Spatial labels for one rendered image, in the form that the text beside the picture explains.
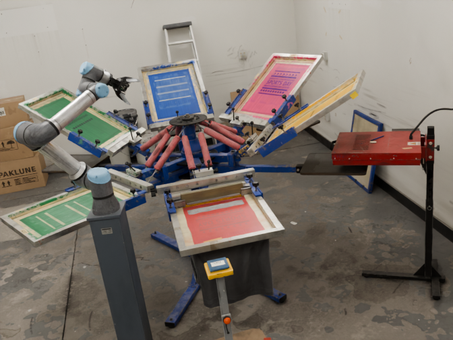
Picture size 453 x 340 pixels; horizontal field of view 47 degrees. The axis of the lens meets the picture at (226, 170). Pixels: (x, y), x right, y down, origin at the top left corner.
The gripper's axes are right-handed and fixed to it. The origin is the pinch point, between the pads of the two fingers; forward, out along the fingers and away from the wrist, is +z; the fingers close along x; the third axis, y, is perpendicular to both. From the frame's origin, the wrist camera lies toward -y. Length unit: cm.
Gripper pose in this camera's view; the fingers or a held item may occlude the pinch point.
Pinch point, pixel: (135, 92)
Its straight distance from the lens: 311.8
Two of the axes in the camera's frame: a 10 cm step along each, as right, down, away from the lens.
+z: 7.1, 3.1, 6.3
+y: 5.7, 2.8, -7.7
